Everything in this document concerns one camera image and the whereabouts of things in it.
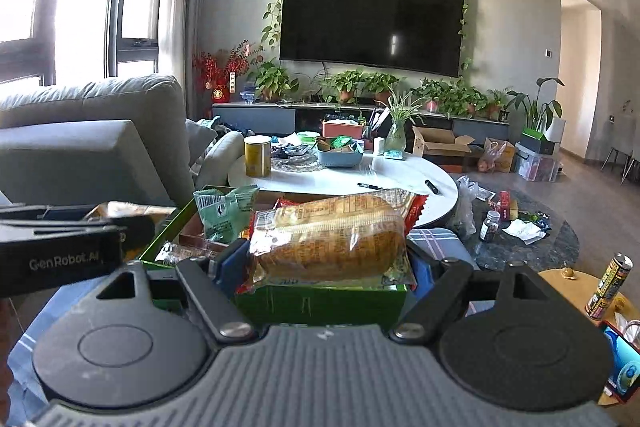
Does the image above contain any grey sofa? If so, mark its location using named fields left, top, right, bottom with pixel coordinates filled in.
left=0, top=74, right=194, bottom=208

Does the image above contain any green snack packet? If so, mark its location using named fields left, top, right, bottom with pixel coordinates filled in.
left=192, top=185, right=261, bottom=244

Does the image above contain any black television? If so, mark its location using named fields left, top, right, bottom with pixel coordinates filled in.
left=279, top=0, right=466, bottom=78

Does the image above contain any dark pill bottle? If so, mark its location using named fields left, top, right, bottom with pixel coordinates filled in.
left=479, top=210, right=501, bottom=242

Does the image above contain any yellow black drink can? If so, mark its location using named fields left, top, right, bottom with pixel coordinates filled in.
left=585, top=253, right=634, bottom=321

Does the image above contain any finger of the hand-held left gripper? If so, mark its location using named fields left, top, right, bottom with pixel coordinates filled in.
left=119, top=214, right=157, bottom=261

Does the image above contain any wooden side table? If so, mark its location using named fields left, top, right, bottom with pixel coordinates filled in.
left=537, top=269, right=640, bottom=408

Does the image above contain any white crumpled paper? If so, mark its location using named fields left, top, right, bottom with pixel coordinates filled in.
left=502, top=219, right=549, bottom=246

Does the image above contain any light grey cushion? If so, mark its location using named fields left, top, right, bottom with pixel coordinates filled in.
left=187, top=117, right=246, bottom=188

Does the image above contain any pink box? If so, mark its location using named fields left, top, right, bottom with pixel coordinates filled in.
left=322, top=119, right=366, bottom=142

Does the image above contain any glass vase with plant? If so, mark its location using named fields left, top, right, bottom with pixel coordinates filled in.
left=384, top=91, right=427, bottom=152

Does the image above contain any open cardboard box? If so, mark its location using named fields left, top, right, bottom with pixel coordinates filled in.
left=412, top=126, right=476, bottom=158

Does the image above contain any white round coffee table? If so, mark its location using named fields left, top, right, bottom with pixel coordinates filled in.
left=227, top=147, right=459, bottom=231

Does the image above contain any tall plant in white pot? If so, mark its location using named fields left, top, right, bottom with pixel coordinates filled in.
left=507, top=78, right=567, bottom=144

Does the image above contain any green cardboard box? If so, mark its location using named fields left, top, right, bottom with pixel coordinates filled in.
left=140, top=184, right=417, bottom=327

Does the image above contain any clear plastic bag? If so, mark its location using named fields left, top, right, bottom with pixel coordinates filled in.
left=452, top=177, right=494, bottom=239

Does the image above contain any trailing vine plant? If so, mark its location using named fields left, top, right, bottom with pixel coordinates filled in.
left=260, top=0, right=473, bottom=72

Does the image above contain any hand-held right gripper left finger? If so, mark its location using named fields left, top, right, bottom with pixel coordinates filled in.
left=94, top=238, right=255, bottom=343

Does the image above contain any clear plastic storage box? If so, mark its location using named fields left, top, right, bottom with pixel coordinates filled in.
left=515, top=142, right=564, bottom=182

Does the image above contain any phone with lit screen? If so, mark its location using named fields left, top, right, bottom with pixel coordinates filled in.
left=601, top=319, right=640, bottom=404

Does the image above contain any potted green plant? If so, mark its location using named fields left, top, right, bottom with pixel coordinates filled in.
left=327, top=71, right=371, bottom=104
left=365, top=73, right=402, bottom=104
left=412, top=79, right=454, bottom=115
left=487, top=89, right=512, bottom=121
left=250, top=62, right=297, bottom=104
left=450, top=86, right=489, bottom=118

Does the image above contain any blue basket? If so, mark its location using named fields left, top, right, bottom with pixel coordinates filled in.
left=316, top=142, right=365, bottom=169

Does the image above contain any sheer white curtain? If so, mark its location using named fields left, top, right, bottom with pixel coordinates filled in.
left=159, top=0, right=202, bottom=118

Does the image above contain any red flower decoration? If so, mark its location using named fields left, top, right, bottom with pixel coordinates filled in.
left=192, top=41, right=252, bottom=104

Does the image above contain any green and black box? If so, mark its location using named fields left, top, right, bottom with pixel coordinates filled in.
left=520, top=129, right=557, bottom=156

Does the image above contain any glass tray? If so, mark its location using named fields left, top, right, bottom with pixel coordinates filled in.
left=271, top=145, right=321, bottom=173

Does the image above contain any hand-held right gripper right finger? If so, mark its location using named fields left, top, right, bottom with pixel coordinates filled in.
left=391, top=251, right=554, bottom=343

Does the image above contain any red small box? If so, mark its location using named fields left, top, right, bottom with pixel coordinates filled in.
left=497, top=191, right=519, bottom=221

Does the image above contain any dark pen holder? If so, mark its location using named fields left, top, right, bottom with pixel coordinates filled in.
left=367, top=107, right=390, bottom=140

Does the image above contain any bread loaf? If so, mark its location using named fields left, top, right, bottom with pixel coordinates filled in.
left=247, top=188, right=431, bottom=289

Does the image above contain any dark marble round table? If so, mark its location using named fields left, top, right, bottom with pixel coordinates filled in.
left=457, top=189, right=582, bottom=274

